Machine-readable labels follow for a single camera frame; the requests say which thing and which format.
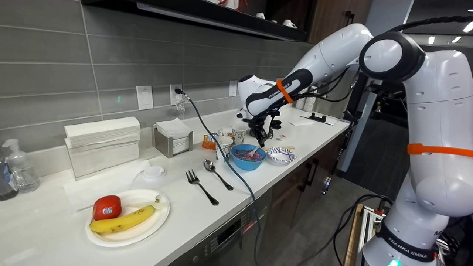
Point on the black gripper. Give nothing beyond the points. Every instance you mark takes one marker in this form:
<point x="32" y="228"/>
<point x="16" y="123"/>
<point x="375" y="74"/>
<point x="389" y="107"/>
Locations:
<point x="264" y="122"/>

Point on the white spoon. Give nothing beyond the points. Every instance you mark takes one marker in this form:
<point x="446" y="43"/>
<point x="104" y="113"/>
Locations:
<point x="254" y="154"/>

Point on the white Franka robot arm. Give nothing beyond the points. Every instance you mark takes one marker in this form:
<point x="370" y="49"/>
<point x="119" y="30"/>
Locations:
<point x="438" y="123"/>

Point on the small black cup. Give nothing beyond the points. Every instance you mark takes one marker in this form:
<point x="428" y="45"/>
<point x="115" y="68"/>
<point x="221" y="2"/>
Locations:
<point x="277" y="125"/>

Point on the blue bowl of cereal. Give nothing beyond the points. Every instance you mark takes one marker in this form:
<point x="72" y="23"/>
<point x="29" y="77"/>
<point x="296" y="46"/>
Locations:
<point x="245" y="164"/>

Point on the metal spoon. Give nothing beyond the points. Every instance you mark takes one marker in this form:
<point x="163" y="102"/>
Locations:
<point x="212" y="167"/>

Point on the white cup on shelf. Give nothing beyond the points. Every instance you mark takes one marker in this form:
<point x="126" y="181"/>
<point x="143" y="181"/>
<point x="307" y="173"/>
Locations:
<point x="289" y="23"/>
<point x="261" y="15"/>

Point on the blue white patterned plate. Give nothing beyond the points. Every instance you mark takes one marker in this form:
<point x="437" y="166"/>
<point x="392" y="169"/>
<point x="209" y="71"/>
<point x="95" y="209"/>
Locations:
<point x="280" y="157"/>

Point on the white patterned mug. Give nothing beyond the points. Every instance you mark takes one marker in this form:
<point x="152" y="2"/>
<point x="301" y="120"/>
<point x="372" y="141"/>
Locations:
<point x="225" y="141"/>

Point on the small orange basket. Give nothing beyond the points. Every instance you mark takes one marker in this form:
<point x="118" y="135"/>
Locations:
<point x="209" y="144"/>

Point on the black object on counter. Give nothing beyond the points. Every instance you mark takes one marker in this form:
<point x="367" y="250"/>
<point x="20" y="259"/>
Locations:
<point x="319" y="117"/>

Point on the dark base cabinet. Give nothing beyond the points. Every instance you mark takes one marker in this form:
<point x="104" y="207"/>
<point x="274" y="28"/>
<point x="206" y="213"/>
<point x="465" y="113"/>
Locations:
<point x="296" y="197"/>

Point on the metal fork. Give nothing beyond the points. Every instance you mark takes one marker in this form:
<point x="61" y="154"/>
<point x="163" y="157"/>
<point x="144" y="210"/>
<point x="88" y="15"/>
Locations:
<point x="200" y="187"/>

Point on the metal napkin holder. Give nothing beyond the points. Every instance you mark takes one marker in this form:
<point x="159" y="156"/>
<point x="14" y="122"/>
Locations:
<point x="172" y="141"/>

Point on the steel dishwasher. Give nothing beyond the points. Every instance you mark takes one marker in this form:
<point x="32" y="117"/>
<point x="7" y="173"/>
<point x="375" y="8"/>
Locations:
<point x="222" y="241"/>

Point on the clear plastic lid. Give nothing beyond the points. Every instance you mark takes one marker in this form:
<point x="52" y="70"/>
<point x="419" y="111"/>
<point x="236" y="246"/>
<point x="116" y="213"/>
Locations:
<point x="150" y="175"/>

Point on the wooden framed white rack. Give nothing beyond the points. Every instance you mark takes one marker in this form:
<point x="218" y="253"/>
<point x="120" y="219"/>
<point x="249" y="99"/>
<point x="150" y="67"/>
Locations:
<point x="363" y="231"/>

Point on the white plate with fruit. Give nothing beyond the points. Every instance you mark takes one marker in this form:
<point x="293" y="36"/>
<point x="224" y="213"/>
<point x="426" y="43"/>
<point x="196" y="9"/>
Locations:
<point x="134" y="231"/>

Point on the white folded towel stack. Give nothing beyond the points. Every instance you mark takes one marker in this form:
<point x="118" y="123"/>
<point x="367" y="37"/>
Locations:
<point x="101" y="145"/>

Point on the yellow banana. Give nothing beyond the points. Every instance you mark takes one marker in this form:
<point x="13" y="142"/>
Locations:
<point x="123" y="222"/>

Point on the red apple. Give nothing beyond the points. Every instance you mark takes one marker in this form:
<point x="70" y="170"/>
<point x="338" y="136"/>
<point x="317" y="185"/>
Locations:
<point x="107" y="207"/>

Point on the clear pump sanitizer bottle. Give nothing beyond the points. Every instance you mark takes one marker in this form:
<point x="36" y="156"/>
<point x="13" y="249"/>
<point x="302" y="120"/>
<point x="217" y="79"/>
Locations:
<point x="23" y="172"/>

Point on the dark soap bottle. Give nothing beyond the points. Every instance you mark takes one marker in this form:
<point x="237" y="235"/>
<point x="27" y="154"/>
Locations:
<point x="5" y="187"/>

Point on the white wall outlet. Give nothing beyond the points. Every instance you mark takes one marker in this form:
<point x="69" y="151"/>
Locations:
<point x="177" y="96"/>
<point x="233" y="89"/>

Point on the white wall switch plate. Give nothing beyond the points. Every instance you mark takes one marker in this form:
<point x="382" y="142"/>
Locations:
<point x="144" y="96"/>

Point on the dark wall shelf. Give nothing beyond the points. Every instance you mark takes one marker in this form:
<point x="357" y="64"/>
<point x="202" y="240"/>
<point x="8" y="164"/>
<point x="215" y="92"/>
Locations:
<point x="197" y="12"/>

